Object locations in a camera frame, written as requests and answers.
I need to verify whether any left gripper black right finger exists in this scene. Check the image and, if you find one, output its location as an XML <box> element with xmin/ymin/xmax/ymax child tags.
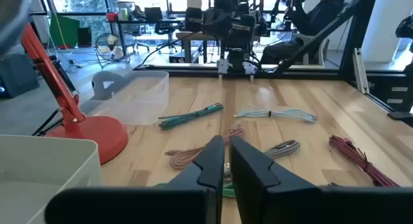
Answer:
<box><xmin>229</xmin><ymin>136</ymin><xmax>413</xmax><ymax>224</ymax></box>

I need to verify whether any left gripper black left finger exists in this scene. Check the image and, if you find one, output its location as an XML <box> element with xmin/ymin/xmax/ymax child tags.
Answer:
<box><xmin>45</xmin><ymin>136</ymin><xmax>226</xmax><ymax>224</ymax></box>

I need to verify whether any pink braided usb cable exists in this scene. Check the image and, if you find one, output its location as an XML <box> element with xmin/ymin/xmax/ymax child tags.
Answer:
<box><xmin>165</xmin><ymin>125</ymin><xmax>246</xmax><ymax>171</ymax></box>

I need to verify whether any grey braided usb cable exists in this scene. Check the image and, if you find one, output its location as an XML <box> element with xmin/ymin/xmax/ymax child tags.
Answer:
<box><xmin>223</xmin><ymin>139</ymin><xmax>301</xmax><ymax>185</ymax></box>

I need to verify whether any teal braided usb cable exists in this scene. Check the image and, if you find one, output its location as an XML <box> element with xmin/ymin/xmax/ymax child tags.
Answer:
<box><xmin>157</xmin><ymin>103</ymin><xmax>225</xmax><ymax>131</ymax></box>

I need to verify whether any light blue usb cable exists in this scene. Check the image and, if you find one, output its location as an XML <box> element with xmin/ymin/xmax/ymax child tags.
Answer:
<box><xmin>233</xmin><ymin>105</ymin><xmax>318</xmax><ymax>124</ymax></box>

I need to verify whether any red braided usb cable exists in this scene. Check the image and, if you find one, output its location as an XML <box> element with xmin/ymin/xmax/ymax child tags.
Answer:
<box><xmin>328</xmin><ymin>134</ymin><xmax>401</xmax><ymax>188</ymax></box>

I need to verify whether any clear plastic bin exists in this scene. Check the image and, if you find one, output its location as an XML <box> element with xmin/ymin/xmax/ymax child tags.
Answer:
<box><xmin>78</xmin><ymin>70</ymin><xmax>170</xmax><ymax>127</ymax></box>

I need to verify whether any red desk lamp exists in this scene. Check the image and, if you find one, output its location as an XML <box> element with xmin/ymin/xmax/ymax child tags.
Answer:
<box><xmin>0</xmin><ymin>0</ymin><xmax>129</xmax><ymax>165</ymax></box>

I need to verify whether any black arched clamp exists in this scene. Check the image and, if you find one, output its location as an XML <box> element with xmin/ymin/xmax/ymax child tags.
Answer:
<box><xmin>91</xmin><ymin>70</ymin><xmax>126</xmax><ymax>101</ymax></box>

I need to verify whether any wooden workbench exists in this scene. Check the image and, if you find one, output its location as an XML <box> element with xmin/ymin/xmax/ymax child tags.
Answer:
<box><xmin>175</xmin><ymin>30</ymin><xmax>227</xmax><ymax>64</ymax></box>

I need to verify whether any white chair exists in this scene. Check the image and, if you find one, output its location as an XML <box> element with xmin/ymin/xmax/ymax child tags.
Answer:
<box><xmin>292</xmin><ymin>32</ymin><xmax>331</xmax><ymax>66</ymax></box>

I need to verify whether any floor fan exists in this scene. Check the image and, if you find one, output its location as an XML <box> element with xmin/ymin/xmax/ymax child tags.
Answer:
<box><xmin>94</xmin><ymin>32</ymin><xmax>132</xmax><ymax>69</ymax></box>

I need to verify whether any black office desk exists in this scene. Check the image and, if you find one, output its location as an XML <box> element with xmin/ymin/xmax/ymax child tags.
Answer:
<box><xmin>105</xmin><ymin>19</ymin><xmax>185</xmax><ymax>57</ymax></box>

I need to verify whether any black computer monitor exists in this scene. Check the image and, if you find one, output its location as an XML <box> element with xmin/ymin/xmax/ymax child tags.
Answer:
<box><xmin>144</xmin><ymin>6</ymin><xmax>164</xmax><ymax>23</ymax></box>

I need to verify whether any white plastic bin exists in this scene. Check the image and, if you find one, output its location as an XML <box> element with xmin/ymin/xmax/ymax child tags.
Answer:
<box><xmin>0</xmin><ymin>134</ymin><xmax>104</xmax><ymax>224</ymax></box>

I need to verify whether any person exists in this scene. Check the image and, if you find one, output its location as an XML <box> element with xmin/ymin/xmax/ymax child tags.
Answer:
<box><xmin>259</xmin><ymin>0</ymin><xmax>347</xmax><ymax>65</ymax></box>

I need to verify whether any green board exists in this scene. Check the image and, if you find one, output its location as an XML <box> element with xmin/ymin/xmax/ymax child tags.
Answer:
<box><xmin>49</xmin><ymin>15</ymin><xmax>81</xmax><ymax>50</ymax></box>

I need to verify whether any dark computer tower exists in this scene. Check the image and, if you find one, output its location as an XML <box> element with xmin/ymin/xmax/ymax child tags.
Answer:
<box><xmin>0</xmin><ymin>54</ymin><xmax>41</xmax><ymax>99</ymax></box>

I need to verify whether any black aluminium table frame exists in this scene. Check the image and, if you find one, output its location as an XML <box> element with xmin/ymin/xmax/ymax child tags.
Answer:
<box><xmin>132</xmin><ymin>0</ymin><xmax>413</xmax><ymax>128</ymax></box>

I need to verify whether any silver aluminium bracket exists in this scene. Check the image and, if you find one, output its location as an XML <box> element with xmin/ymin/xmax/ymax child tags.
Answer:
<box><xmin>351</xmin><ymin>47</ymin><xmax>371</xmax><ymax>96</ymax></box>

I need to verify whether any black lamp cord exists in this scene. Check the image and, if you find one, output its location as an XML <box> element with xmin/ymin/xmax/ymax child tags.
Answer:
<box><xmin>31</xmin><ymin>107</ymin><xmax>65</xmax><ymax>137</ymax></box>

